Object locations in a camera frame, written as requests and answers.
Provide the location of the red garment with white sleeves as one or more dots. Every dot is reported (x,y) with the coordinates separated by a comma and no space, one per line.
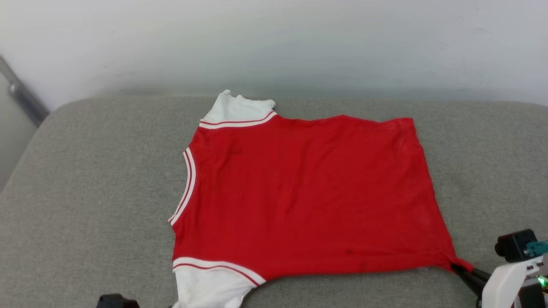
(299,192)

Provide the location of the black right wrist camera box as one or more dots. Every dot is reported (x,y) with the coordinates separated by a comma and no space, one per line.
(513,246)

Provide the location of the grey metal pole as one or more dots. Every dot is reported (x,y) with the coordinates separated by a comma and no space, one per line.
(25,100)

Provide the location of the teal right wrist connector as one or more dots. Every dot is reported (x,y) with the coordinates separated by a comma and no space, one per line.
(537,248)

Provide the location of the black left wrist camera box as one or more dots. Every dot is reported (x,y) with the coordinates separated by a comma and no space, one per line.
(115,301)

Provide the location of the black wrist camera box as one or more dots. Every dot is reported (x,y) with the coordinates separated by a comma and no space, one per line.
(513,246)
(115,301)

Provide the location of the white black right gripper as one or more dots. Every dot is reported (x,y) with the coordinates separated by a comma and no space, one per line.
(505,282)

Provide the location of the grey fabric sofa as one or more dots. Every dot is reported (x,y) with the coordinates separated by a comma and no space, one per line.
(85,192)

